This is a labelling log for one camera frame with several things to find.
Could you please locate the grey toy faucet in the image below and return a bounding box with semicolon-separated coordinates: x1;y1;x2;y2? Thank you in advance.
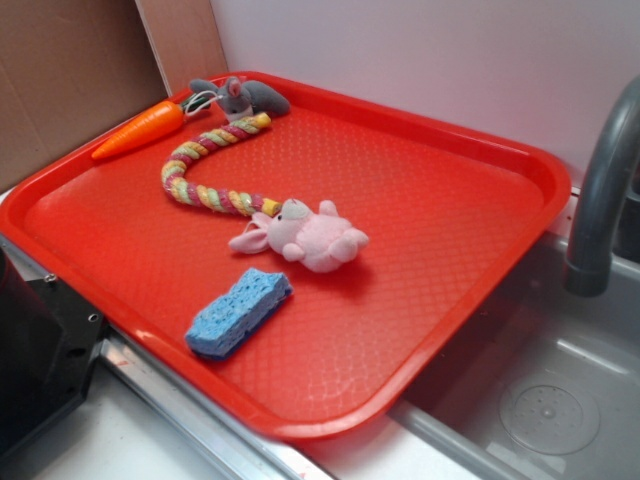
563;78;639;297

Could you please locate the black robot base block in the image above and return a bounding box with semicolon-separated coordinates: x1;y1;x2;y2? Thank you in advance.
1;253;106;460

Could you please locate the pink plush bunny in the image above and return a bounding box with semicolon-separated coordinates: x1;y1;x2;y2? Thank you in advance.
229;199;369;273

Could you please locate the multicolour braided rope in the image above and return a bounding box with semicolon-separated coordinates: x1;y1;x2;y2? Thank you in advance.
160;111;282;219

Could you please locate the red plastic tray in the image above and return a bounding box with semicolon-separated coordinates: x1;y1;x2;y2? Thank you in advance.
1;76;571;440

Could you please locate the orange plastic carrot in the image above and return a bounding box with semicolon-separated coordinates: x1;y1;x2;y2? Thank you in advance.
91;100;185;160

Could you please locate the blue sponge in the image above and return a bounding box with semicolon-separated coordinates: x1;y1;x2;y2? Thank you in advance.
185;268;293;360

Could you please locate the brown cardboard panel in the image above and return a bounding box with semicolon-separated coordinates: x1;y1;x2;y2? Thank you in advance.
1;1;227;191

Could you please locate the grey plastic sink basin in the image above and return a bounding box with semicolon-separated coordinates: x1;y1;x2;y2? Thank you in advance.
303;205;639;479

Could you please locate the grey plush bunny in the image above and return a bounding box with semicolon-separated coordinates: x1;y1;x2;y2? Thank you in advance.
189;76;291;122

